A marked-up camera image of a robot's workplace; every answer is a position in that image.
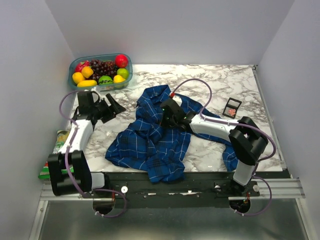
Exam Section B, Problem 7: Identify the purple grape bunch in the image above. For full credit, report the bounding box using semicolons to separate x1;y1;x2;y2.
89;59;119;81

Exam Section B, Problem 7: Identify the yellow mango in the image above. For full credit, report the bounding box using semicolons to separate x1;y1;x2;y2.
77;79;97;88

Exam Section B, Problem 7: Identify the orange fruit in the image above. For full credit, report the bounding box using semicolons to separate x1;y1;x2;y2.
81;66;94;79

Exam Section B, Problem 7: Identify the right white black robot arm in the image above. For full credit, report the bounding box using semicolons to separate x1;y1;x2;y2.
160;98;271;196

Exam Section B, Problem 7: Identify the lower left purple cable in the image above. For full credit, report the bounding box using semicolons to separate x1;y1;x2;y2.
92;188;129;219

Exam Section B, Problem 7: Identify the yellow lemon left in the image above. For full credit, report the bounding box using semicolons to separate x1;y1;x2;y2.
72;72;86;85

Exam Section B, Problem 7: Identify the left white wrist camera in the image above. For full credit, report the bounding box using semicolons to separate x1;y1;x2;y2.
85;87;104;102

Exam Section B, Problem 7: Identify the clear teal fruit container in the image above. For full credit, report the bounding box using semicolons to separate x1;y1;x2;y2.
68;53;133;91

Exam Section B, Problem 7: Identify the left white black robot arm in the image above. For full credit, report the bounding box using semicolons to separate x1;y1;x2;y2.
47;90;126;198

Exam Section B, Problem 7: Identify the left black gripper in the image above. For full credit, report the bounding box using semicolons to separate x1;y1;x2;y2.
92;93;126;123

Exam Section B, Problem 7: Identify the purple cable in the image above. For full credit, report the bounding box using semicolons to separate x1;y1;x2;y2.
169;78;277;166
232;174;273;218
92;188;129;219
58;89;93;200

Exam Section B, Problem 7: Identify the yellow lemon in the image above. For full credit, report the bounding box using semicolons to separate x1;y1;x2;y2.
72;72;86;85
113;75;126;84

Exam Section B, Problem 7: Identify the green lime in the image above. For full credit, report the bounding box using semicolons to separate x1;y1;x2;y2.
117;68;130;80

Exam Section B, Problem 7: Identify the blue plaid shirt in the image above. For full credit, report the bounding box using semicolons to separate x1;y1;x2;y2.
104;84;240;184

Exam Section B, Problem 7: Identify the black front mounting rail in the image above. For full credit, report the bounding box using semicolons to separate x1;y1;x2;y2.
90;172;260;210

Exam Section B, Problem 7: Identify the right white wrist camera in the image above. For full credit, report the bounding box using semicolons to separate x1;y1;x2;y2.
169;92;183;106

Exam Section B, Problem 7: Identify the pink dragon fruit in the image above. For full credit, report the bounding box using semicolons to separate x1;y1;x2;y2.
74;60;91;73

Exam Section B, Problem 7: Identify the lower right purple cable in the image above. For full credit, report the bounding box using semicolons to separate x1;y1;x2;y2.
232;174;273;218

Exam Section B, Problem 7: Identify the green red snack bag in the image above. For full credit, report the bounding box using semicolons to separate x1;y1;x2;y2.
38;130;70;180

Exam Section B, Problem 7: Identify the yellow lemon right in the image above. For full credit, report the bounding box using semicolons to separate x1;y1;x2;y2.
113;75;126;84

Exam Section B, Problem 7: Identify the brooch box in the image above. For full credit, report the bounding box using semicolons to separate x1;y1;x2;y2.
222;97;242;119

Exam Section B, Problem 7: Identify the red apple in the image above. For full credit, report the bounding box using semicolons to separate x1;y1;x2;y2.
114;54;129;68

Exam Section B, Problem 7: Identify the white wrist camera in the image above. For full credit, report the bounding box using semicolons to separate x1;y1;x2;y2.
85;87;104;102
169;92;183;106

